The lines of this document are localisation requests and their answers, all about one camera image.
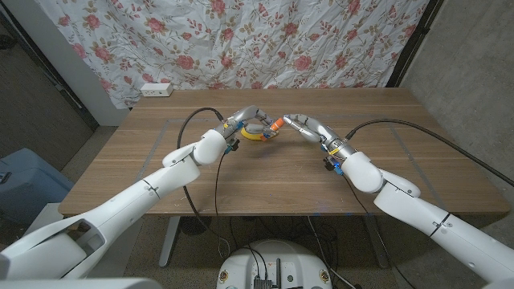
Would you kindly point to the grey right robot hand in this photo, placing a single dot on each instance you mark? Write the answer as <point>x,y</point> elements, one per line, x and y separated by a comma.
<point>317,128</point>

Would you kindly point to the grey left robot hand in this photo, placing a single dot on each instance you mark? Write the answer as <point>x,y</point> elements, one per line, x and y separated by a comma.
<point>243,118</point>

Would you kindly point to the glue stick body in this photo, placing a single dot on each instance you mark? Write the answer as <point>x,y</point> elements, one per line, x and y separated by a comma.
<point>266,135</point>

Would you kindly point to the orange glue stick cap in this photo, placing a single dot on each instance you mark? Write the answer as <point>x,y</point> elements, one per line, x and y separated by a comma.
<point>277,124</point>

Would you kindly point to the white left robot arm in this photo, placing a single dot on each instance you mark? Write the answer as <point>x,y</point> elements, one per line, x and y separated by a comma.
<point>136,200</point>

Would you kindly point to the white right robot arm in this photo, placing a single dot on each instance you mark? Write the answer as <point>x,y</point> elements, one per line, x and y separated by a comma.
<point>425,212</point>

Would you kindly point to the yellow toy banana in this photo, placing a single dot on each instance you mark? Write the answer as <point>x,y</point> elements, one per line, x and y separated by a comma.
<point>252,136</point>

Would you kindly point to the floral backdrop cloth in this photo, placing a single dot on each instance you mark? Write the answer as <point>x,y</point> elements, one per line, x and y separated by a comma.
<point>241,40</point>

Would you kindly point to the grey tape outline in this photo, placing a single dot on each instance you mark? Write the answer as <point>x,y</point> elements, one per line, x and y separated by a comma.
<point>156,140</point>

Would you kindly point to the white power strip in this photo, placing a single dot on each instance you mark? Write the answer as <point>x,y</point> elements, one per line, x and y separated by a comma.
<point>156,90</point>

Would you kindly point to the grey table leg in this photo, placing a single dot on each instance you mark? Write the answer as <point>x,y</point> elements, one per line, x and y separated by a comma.
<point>377,241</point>
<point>168,241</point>

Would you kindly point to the black backdrop stand pole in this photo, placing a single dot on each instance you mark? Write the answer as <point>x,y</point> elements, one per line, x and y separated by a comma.
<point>413,44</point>

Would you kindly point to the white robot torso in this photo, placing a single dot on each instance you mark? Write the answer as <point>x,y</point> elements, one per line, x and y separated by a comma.
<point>277,265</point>

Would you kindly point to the blue plastic bin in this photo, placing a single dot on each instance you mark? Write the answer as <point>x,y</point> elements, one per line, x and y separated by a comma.
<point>28,184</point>

